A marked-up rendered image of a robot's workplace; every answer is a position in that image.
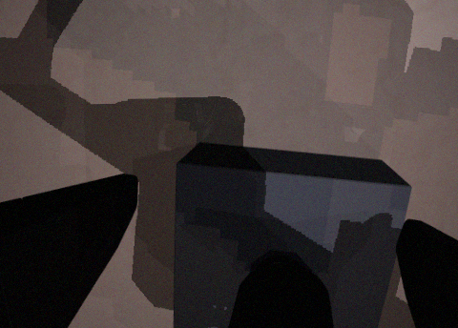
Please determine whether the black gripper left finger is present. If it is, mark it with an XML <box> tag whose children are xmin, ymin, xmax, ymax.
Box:
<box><xmin>0</xmin><ymin>174</ymin><xmax>137</xmax><ymax>328</ymax></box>

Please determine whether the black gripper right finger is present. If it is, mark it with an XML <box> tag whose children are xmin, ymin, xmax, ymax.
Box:
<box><xmin>396</xmin><ymin>218</ymin><xmax>458</xmax><ymax>328</ymax></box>

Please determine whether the dark grey block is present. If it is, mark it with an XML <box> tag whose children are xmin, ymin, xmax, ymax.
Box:
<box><xmin>173</xmin><ymin>142</ymin><xmax>412</xmax><ymax>328</ymax></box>

